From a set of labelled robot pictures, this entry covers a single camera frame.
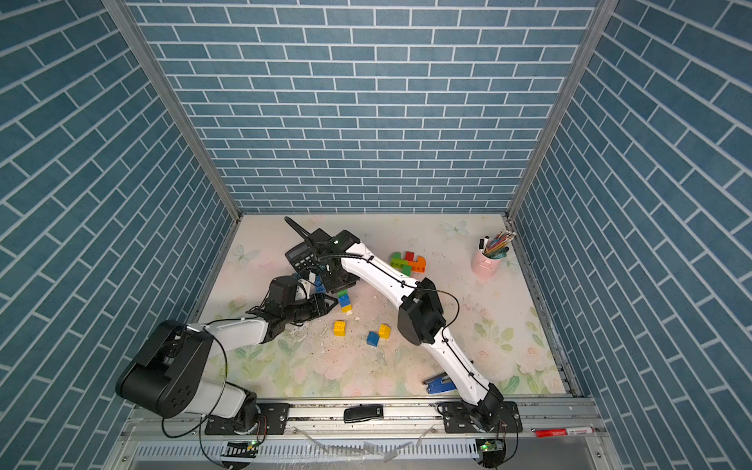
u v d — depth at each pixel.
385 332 0.88
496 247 0.94
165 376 0.43
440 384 0.79
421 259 1.05
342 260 0.64
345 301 0.89
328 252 0.65
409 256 1.05
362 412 0.73
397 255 1.06
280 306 0.71
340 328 0.87
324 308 0.82
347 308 0.93
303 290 0.76
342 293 0.86
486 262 0.96
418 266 1.02
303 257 1.05
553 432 0.72
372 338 0.86
